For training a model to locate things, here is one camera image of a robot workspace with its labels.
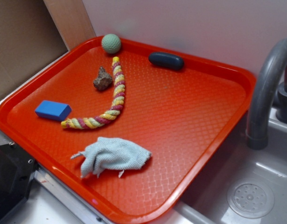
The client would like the light blue cloth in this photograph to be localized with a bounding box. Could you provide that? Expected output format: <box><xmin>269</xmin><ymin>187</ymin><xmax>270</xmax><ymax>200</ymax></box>
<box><xmin>71</xmin><ymin>137</ymin><xmax>152</xmax><ymax>178</ymax></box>

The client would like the wooden board strip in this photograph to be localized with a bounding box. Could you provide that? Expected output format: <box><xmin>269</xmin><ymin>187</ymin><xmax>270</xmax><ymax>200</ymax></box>
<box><xmin>44</xmin><ymin>0</ymin><xmax>96</xmax><ymax>50</ymax></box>

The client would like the green dimpled ball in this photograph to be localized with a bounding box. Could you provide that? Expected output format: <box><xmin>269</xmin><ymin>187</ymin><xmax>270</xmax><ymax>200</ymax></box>
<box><xmin>101</xmin><ymin>34</ymin><xmax>121</xmax><ymax>54</ymax></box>

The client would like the brown cardboard panel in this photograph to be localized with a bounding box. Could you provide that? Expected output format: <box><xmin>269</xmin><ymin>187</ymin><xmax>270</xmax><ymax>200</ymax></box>
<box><xmin>0</xmin><ymin>0</ymin><xmax>67</xmax><ymax>101</ymax></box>

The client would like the blue rectangular block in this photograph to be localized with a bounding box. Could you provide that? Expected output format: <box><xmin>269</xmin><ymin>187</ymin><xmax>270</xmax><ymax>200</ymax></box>
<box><xmin>35</xmin><ymin>100</ymin><xmax>72</xmax><ymax>121</ymax></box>

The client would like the dark oblong soap bar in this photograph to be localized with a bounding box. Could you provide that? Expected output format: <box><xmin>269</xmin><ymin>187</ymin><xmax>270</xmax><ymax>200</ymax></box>
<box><xmin>148</xmin><ymin>52</ymin><xmax>184</xmax><ymax>70</ymax></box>

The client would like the brown rough rock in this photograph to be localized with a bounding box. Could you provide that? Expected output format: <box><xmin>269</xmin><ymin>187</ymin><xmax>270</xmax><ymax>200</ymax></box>
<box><xmin>93</xmin><ymin>66</ymin><xmax>113</xmax><ymax>91</ymax></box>

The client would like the red plastic tray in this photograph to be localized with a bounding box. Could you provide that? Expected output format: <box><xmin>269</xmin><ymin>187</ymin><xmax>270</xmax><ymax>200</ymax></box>
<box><xmin>0</xmin><ymin>37</ymin><xmax>255</xmax><ymax>224</ymax></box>

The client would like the grey curved faucet spout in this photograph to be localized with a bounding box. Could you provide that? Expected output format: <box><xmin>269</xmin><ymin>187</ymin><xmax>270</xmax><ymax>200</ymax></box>
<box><xmin>246</xmin><ymin>38</ymin><xmax>287</xmax><ymax>150</ymax></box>

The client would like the dark faucet handle base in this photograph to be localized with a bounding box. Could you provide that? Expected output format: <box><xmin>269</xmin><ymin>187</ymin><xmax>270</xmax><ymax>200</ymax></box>
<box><xmin>276</xmin><ymin>66</ymin><xmax>287</xmax><ymax>124</ymax></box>

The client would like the round sink drain strainer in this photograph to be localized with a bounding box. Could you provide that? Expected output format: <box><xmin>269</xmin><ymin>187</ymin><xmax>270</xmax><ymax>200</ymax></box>
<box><xmin>227</xmin><ymin>178</ymin><xmax>274</xmax><ymax>219</ymax></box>

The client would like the twisted multicolour rope toy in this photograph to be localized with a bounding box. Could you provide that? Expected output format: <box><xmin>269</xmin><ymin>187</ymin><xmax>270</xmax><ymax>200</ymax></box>
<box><xmin>61</xmin><ymin>56</ymin><xmax>126</xmax><ymax>130</ymax></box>

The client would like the grey plastic sink basin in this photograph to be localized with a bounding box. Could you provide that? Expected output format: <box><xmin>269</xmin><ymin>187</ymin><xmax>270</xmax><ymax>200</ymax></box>
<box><xmin>173</xmin><ymin>106</ymin><xmax>287</xmax><ymax>224</ymax></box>

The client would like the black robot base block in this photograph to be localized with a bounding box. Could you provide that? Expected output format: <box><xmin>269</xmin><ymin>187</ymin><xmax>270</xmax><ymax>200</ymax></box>
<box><xmin>0</xmin><ymin>144</ymin><xmax>37</xmax><ymax>224</ymax></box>

